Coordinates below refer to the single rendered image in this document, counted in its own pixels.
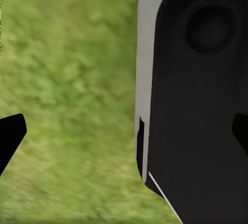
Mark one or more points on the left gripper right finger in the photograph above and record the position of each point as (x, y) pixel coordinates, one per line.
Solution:
(240, 130)

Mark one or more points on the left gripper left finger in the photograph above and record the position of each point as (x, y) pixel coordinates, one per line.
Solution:
(12, 131)

